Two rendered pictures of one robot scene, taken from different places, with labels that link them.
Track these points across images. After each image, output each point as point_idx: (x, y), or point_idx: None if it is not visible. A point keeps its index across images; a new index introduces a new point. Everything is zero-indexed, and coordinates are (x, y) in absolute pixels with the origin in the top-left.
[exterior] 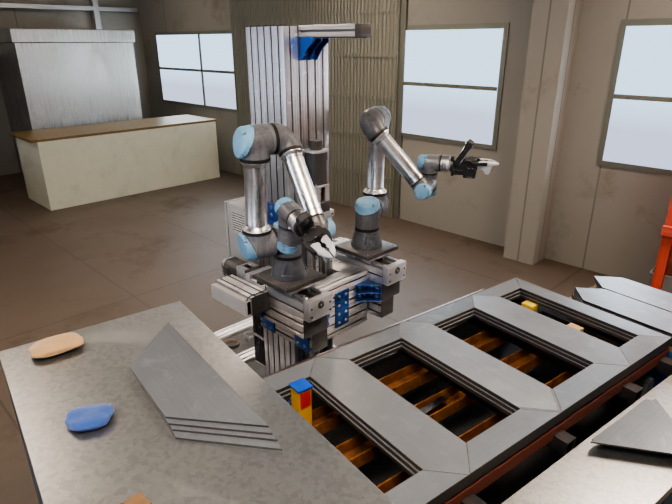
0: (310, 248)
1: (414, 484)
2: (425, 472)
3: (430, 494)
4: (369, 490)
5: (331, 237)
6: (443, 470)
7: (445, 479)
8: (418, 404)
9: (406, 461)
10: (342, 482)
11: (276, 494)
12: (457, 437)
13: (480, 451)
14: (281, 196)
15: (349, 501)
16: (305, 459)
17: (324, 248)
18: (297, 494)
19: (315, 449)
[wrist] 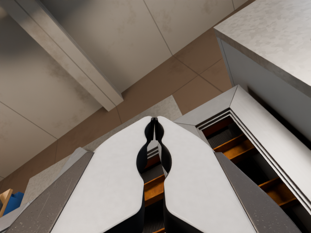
0: (259, 204)
1: (204, 115)
2: (194, 123)
3: (198, 109)
4: (236, 35)
5: (67, 172)
6: (183, 125)
7: (184, 119)
8: None
9: (202, 137)
10: (253, 34)
11: (307, 14)
12: (159, 150)
13: (154, 138)
14: None
15: (250, 27)
16: (284, 39)
17: (162, 140)
18: (289, 19)
19: (275, 48)
